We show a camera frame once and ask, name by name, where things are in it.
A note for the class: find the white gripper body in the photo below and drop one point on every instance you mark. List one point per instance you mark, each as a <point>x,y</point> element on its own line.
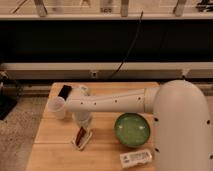
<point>82,119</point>

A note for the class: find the red chili pepper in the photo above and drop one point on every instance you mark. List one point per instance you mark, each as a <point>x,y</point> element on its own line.
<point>80,134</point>

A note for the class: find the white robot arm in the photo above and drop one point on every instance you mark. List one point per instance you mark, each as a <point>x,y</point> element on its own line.
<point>183,138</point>

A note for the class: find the white plastic cup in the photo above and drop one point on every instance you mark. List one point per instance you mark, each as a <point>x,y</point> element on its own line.
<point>56,106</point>

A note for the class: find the black rectangular block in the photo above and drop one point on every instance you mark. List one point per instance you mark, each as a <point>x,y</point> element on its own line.
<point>65,91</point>

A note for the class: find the green bowl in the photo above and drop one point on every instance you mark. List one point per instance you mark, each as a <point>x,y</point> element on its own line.
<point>132,130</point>

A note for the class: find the white labelled box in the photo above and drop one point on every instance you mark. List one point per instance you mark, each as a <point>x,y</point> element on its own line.
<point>136,158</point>

